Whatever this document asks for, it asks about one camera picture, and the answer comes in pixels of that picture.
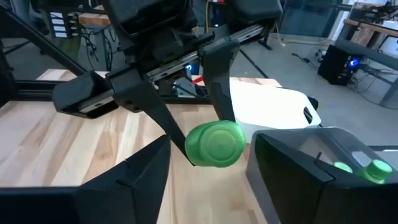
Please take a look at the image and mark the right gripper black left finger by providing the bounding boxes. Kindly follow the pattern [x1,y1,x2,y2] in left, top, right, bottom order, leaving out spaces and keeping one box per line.
[76,134,172,224]

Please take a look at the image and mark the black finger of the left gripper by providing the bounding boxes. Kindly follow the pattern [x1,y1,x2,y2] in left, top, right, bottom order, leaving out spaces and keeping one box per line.
[198,35,242,124]
[107,65,196,167]

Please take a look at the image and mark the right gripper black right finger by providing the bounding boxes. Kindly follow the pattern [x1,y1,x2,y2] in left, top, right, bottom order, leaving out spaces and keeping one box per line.
[255,133,398,224]

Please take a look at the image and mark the green travel bottle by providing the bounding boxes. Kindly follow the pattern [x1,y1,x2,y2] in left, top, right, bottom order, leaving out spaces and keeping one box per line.
[357,159,393,184]
[333,161,354,174]
[184,120,247,168]

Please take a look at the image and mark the smoke grey plastic bin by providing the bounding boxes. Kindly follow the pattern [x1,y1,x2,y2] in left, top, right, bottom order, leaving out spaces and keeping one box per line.
[246,126,398,224]

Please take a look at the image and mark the wooden board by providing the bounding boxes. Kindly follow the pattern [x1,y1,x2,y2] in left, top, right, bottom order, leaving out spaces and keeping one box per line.
[78,12,112,28]

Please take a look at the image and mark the computer tower blue light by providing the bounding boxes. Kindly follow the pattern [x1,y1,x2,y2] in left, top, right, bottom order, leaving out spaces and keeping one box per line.
[317,44,363,86]

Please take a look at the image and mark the grey desk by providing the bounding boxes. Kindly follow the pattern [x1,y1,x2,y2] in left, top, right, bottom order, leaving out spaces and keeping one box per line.
[334,39,398,108]

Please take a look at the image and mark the wooden workbench top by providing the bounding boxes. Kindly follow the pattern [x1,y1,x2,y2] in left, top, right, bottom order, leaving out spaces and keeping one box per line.
[343,17,398,40]

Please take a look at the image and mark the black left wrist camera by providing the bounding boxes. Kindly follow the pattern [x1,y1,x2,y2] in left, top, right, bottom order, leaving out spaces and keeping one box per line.
[103,0,200,40]

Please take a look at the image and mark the black labelled switch box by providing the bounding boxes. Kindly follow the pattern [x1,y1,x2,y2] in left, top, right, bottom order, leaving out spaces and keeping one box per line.
[49,10,79,40]

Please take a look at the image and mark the black aluminium table frame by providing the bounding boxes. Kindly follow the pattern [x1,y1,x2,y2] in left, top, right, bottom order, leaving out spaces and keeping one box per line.
[0,4,218,106]

